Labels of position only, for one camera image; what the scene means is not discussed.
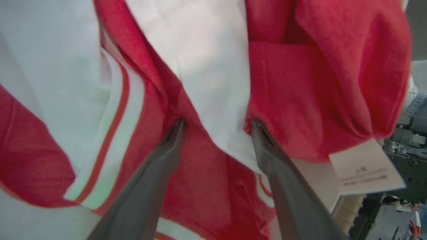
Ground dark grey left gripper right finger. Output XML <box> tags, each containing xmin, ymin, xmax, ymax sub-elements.
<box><xmin>250</xmin><ymin>118</ymin><xmax>349</xmax><ymax>240</ymax></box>

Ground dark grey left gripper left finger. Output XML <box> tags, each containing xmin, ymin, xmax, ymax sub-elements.
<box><xmin>86</xmin><ymin>118</ymin><xmax>186</xmax><ymax>240</ymax></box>

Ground red and white fabric garment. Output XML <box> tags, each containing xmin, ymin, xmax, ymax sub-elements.
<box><xmin>0</xmin><ymin>0</ymin><xmax>277</xmax><ymax>240</ymax></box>

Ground blue jeans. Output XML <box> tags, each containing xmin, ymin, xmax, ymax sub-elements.
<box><xmin>400</xmin><ymin>77</ymin><xmax>427</xmax><ymax>125</ymax></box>

